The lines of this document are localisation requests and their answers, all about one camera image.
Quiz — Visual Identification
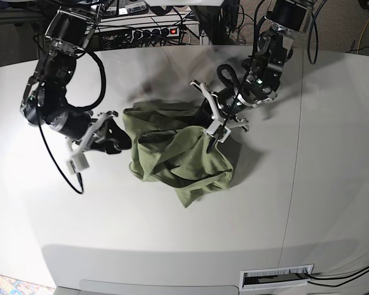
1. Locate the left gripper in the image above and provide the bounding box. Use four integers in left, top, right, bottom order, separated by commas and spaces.
190, 80, 249, 132

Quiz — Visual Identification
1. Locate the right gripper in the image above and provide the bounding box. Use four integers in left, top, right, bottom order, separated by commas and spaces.
57, 111, 132, 156

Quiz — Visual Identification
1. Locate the green T-shirt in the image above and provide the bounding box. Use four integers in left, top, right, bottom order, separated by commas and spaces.
122, 101, 236, 208

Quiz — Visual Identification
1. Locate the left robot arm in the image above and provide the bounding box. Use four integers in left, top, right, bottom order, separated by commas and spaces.
191, 1, 315, 142

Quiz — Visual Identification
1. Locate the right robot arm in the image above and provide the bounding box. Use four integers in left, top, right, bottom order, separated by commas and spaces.
20, 1, 132, 155

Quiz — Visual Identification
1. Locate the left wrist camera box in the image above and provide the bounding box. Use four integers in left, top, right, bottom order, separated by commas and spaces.
205, 120, 231, 143

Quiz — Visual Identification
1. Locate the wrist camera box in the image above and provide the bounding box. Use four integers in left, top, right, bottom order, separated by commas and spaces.
66, 153, 89, 175
205, 120, 231, 143

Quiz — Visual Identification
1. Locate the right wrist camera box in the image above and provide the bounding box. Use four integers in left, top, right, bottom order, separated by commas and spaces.
66, 153, 89, 175

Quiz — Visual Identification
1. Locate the white table leg post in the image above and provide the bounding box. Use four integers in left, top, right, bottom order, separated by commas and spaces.
199, 23, 210, 45

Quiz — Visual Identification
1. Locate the white power strip red switch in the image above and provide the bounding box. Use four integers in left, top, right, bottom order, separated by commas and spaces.
134, 27, 181, 39

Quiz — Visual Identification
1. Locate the table cable grommet with brush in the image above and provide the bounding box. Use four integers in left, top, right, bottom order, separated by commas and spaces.
239, 264, 314, 291

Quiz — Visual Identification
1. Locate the yellow cable on floor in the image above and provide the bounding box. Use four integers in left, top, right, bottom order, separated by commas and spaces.
358, 10, 369, 52

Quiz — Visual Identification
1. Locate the black cable at grommet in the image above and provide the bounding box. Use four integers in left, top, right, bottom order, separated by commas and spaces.
306, 261, 369, 288

